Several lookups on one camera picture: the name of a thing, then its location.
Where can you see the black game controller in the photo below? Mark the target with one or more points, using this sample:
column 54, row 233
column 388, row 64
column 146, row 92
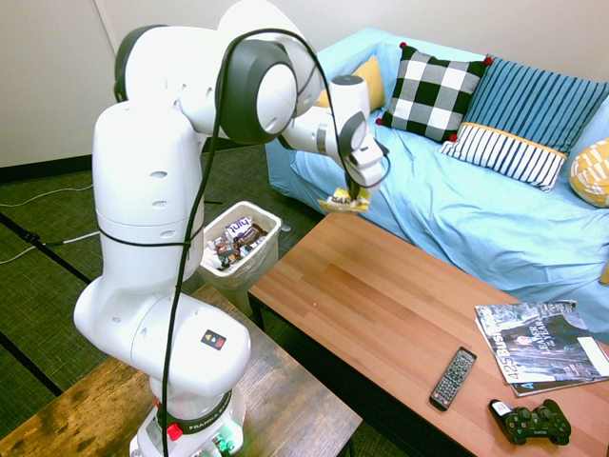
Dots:
column 533, row 424

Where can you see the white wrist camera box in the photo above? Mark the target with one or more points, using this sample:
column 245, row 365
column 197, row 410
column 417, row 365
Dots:
column 373, row 150

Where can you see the purple snack wrapper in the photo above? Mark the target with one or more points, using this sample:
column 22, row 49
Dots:
column 238, row 227

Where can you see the magazine with white border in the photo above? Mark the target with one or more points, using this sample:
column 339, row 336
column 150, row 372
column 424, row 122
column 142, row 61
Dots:
column 556, row 385

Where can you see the light blue covered sofa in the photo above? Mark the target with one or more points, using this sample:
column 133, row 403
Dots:
column 476, row 228

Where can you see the small yellow cushion corner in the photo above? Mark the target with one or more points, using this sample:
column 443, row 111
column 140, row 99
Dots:
column 605, row 273

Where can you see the yellow white patterned pillow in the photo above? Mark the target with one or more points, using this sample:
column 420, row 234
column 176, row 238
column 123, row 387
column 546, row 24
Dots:
column 592, row 173

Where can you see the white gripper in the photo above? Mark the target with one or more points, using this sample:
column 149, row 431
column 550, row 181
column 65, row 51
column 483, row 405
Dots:
column 368, row 176

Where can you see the blue striped pillow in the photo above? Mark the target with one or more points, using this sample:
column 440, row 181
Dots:
column 533, row 102

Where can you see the white trash bin with liner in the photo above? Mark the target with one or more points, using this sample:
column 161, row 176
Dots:
column 247, row 281

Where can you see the crumpled white paper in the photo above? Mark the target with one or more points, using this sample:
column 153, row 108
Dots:
column 210, row 258

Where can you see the yellow baked chip bag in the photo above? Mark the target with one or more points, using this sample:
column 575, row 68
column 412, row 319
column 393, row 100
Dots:
column 340, row 202

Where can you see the plain yellow pillow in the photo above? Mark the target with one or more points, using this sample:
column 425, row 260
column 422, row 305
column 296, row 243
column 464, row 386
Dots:
column 376, row 81

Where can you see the brown snack wrapper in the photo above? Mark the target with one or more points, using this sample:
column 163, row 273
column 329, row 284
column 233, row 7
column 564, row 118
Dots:
column 252, row 237

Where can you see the white navy striped pillow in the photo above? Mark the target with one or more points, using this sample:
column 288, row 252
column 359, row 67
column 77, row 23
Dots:
column 504, row 154

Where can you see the dark red snack wrapper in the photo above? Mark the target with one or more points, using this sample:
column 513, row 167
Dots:
column 226, row 247

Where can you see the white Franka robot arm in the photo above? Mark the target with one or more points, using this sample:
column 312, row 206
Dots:
column 143, row 190

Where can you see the black white checkered pillow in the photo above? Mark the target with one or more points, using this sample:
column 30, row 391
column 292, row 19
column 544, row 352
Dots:
column 433, row 93

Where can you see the dark rustic wooden table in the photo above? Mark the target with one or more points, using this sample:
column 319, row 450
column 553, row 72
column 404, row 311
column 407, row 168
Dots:
column 276, row 381

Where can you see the black remote control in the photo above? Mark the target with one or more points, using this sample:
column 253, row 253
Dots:
column 453, row 379

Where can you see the reddish wooden coffee table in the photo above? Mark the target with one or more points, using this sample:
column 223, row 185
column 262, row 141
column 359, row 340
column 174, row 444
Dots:
column 409, row 343

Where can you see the business magazine with dark cover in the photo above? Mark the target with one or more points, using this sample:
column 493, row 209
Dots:
column 537, row 340

